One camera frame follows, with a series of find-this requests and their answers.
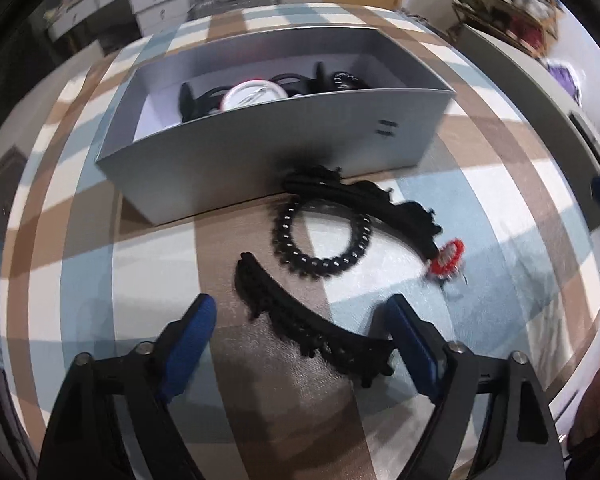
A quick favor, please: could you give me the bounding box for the black plain headband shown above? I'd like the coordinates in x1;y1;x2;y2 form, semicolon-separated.
270;61;332;97

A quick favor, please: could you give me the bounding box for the black bow hair clip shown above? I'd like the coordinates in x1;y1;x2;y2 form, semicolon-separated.
179;82;229;125

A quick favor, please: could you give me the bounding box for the grey cabinet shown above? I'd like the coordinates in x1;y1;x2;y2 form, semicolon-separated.
457;24;600;201

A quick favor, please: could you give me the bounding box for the silver cardboard box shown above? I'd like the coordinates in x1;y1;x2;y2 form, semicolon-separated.
95;25;456;226

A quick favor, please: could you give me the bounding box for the checkered tablecloth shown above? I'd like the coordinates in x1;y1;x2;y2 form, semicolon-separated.
0;2;600;480

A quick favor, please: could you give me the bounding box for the white round pin badge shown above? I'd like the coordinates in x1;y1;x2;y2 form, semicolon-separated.
220;80;287;112

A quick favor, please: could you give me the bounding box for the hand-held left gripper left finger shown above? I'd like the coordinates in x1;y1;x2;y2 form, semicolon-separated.
39;294;217;480

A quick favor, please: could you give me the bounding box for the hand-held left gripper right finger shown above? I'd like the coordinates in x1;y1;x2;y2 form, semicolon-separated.
382;294;567;480

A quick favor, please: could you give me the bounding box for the black studded bracelet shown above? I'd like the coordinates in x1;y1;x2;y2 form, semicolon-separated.
272;200;372;279
332;72;365;92

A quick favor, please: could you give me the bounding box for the black lace headband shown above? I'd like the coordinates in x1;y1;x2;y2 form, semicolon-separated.
284;165;442;262
235;252;397;389

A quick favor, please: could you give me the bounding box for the wooden shoe rack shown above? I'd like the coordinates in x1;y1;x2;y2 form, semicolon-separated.
452;0;565;55

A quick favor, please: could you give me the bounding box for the purple bag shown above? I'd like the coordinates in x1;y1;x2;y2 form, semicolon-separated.
542;57;582;107

